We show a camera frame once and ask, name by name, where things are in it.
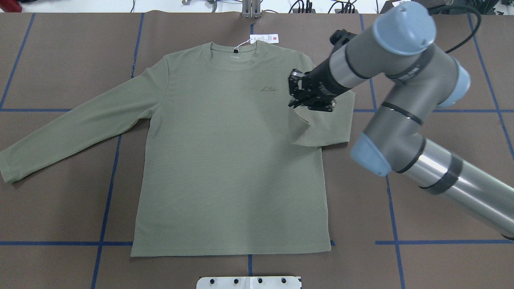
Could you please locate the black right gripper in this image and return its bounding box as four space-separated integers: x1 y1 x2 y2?
288 63 350 112

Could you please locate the olive green long-sleeve shirt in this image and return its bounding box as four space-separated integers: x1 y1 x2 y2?
1 42 355 257

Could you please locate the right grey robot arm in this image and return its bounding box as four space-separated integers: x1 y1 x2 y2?
288 1 514 240

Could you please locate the white paper price tag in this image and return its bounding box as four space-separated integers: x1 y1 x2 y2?
249 34 279 44

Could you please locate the red object at corner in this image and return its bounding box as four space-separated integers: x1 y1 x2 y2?
0 0 22 13

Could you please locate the aluminium frame post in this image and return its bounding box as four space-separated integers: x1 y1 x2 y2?
241 0 262 19

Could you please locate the metal clamp bracket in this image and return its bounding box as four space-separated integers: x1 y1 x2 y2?
181 0 217 13

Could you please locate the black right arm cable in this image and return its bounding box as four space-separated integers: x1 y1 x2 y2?
426 5 482 54

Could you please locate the white metal robot base pedestal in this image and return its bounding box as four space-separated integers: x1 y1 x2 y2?
196 276 302 289

